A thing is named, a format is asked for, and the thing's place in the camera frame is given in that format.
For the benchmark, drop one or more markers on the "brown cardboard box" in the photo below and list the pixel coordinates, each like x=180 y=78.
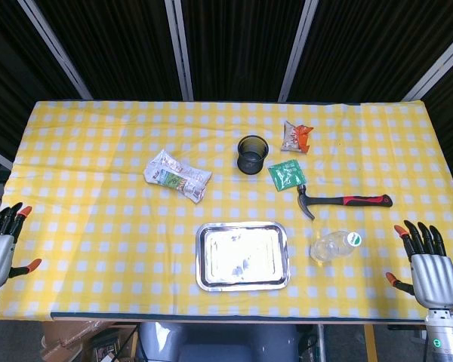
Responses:
x=71 y=339

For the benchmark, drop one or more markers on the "black mesh pen holder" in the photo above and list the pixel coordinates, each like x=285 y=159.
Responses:
x=252 y=158

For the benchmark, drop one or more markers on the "white crumpled snack bag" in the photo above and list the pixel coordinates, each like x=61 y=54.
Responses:
x=177 y=177

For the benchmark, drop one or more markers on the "stainless steel rectangular tray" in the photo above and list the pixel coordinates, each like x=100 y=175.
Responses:
x=241 y=256

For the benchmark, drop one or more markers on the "silver metal table leg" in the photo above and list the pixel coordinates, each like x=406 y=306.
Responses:
x=321 y=343

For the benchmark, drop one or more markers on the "transparent plastic bottle white cap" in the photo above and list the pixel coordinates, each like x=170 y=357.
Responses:
x=330 y=249

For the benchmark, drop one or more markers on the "orange white snack packet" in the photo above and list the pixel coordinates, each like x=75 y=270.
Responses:
x=294 y=137

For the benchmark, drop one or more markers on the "yellow white checkered tablecloth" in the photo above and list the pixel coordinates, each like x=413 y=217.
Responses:
x=98 y=245

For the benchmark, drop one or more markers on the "white partition frame post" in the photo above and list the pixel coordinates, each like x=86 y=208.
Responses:
x=180 y=49
x=296 y=49
x=56 y=49
x=434 y=68

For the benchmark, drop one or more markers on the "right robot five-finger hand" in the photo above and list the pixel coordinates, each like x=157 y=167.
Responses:
x=434 y=279

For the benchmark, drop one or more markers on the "green tea sachet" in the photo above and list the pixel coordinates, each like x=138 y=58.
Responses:
x=286 y=175

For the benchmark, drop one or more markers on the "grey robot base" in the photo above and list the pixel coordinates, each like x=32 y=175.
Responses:
x=219 y=343

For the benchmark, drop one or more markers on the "yellow table leg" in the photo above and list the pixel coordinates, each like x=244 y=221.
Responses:
x=370 y=343

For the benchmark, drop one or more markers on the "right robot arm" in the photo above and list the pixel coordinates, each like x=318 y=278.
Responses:
x=445 y=339

